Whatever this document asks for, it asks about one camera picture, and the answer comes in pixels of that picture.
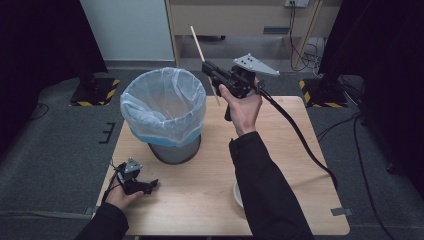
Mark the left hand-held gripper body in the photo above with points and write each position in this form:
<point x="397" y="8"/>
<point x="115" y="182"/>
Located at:
<point x="131" y="181"/>

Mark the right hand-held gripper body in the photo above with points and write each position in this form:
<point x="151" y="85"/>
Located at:
<point x="241" y="83"/>

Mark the wooden chopstick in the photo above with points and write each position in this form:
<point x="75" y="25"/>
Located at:
<point x="197" y="43"/>
<point x="169" y="114"/>

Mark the grey mesh trash bin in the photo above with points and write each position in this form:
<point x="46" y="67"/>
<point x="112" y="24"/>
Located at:
<point x="175" y="155"/>

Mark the translucent plastic bin bag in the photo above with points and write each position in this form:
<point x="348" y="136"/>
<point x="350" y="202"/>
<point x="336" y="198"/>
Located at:
<point x="163" y="96"/>

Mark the person's left hand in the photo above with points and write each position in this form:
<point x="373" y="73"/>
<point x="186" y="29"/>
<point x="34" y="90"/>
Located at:
<point x="120" y="199"/>

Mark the person's right hand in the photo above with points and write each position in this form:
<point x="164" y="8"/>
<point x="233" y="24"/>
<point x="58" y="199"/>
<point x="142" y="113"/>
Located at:
<point x="245" y="111"/>

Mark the grey tape strip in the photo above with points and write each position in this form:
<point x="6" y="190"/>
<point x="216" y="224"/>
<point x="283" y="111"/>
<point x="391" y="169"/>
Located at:
<point x="90" y="210"/>
<point x="341" y="211"/>

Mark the striped black stand base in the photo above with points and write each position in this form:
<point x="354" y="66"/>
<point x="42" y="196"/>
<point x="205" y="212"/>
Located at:
<point x="96" y="93"/>
<point x="325" y="96"/>

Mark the white disposable bowl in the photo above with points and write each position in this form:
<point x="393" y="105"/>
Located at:
<point x="237" y="196"/>

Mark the grey power strip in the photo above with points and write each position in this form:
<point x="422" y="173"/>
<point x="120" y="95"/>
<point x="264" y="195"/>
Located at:
<point x="296" y="3"/>

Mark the black curtain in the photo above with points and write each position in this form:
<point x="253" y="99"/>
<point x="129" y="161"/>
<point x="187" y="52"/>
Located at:
<point x="386" y="50"/>
<point x="40" y="50"/>

